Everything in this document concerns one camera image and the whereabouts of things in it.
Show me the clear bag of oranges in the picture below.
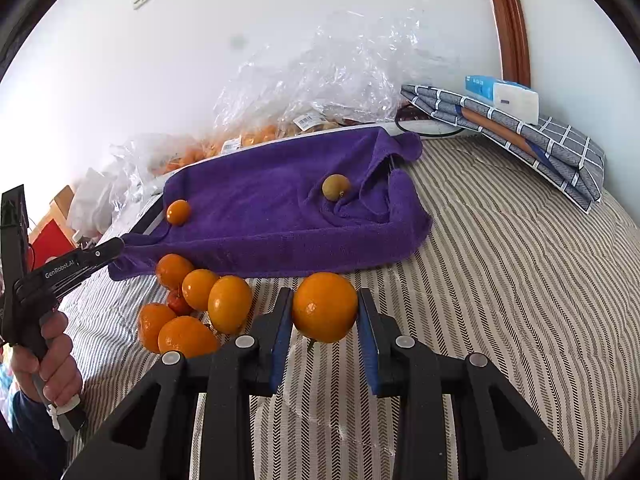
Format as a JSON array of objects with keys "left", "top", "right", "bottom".
[{"left": 150, "top": 110, "right": 357, "bottom": 177}]

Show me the small red tomato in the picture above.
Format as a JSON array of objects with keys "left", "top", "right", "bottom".
[{"left": 166, "top": 290, "right": 193, "bottom": 316}]

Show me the small orange kumquat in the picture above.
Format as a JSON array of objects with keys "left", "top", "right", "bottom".
[{"left": 165, "top": 200, "right": 192, "bottom": 226}]

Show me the orange fruit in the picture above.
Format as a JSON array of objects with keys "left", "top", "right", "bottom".
[
  {"left": 292, "top": 272, "right": 358, "bottom": 344},
  {"left": 137, "top": 302, "right": 176, "bottom": 353},
  {"left": 208, "top": 275, "right": 253, "bottom": 335},
  {"left": 181, "top": 269, "right": 219, "bottom": 312},
  {"left": 155, "top": 254, "right": 194, "bottom": 290},
  {"left": 157, "top": 316, "right": 220, "bottom": 359}
]

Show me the red paper bag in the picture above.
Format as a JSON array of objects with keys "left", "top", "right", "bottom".
[{"left": 29, "top": 220, "right": 76, "bottom": 269}]

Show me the green-yellow small fruit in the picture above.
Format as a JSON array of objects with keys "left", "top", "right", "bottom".
[{"left": 321, "top": 174, "right": 352, "bottom": 203}]

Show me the person's left hand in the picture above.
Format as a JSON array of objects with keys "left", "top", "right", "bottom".
[{"left": 11, "top": 311, "right": 82, "bottom": 406}]

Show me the blue white box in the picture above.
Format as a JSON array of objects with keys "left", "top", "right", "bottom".
[{"left": 464, "top": 75, "right": 539, "bottom": 125}]

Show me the grey checked folded cloth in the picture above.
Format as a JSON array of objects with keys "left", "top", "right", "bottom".
[{"left": 400, "top": 84, "right": 605, "bottom": 212}]

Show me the brown paper bag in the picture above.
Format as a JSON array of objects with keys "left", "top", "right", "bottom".
[{"left": 28, "top": 185, "right": 75, "bottom": 245}]

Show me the purple towel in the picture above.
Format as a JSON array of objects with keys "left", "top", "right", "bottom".
[{"left": 108, "top": 127, "right": 432, "bottom": 281}]

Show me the brown wooden door frame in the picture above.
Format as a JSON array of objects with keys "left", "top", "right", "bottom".
[{"left": 491, "top": 0, "right": 530, "bottom": 87}]

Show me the white plastic bag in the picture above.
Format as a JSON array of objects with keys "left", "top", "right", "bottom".
[{"left": 66, "top": 164, "right": 130, "bottom": 238}]

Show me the black cable loop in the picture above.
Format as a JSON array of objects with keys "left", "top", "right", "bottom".
[{"left": 392, "top": 103, "right": 467, "bottom": 139}]

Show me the crumpled clear plastic bag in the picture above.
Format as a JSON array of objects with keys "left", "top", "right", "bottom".
[{"left": 214, "top": 9, "right": 457, "bottom": 133}]

